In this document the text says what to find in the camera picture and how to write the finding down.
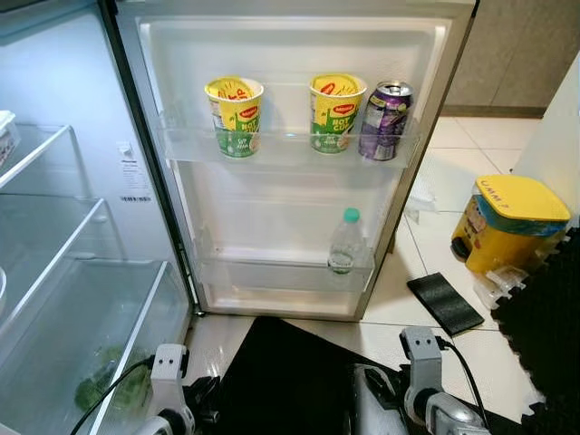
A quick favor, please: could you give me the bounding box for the purple drink can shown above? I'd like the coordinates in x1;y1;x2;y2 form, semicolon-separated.
358;80;416;163

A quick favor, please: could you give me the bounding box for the clear bottle green cap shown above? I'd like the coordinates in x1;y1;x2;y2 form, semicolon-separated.
327;207;367;276

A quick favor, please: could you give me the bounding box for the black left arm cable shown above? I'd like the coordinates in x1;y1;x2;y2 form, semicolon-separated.
70;356;157;435

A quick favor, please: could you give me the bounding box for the steel fridge main door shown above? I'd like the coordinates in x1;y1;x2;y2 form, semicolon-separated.
101;0;479;324

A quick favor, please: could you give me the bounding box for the black interlocking foam mat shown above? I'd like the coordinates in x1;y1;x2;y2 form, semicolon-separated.
490;227;580;435

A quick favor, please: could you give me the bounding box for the clear crisper drawer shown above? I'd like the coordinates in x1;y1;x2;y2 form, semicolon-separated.
0;260;193;435

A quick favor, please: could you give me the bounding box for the green leafy vegetable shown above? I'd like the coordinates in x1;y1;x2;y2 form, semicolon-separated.
72;344;153;416

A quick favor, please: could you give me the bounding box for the white fridge label sticker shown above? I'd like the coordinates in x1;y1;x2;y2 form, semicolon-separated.
116;140;152;202

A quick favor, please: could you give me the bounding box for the yellow lidded bin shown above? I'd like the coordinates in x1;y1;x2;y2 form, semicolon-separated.
450;174;573;276

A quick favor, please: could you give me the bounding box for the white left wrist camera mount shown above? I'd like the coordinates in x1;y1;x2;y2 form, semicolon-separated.
149;343;189;423

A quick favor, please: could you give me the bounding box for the clear plastic package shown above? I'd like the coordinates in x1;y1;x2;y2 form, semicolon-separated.
472;265;529;312

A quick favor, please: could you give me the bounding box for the yellow green noodle cup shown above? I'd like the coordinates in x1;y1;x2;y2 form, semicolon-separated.
309;72;369;155
204;75;266;160

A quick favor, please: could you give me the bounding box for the clear fridge door shelf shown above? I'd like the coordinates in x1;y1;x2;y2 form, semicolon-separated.
150;113;427;169
193;227;377;293

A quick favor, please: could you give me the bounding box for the black ribbed pad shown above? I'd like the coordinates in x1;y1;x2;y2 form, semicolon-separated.
407;271;487;337

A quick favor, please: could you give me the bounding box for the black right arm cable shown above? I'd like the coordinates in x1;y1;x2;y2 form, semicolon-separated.
437;335;492;429

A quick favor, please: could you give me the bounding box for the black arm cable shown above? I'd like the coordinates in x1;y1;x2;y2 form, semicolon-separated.
437;335;492;429
70;356;157;435

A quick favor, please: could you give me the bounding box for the glass fridge shelf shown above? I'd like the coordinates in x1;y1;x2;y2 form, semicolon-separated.
0;122;87;196
0;195;119;336

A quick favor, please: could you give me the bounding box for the black carpet rug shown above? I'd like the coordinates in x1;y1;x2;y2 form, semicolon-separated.
210;315;409;435

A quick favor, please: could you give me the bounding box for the grey kitchen cabinet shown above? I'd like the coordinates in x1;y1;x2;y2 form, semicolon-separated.
444;0;580;119

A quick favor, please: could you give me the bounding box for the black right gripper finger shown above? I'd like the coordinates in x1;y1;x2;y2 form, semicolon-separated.
352;362;392;435

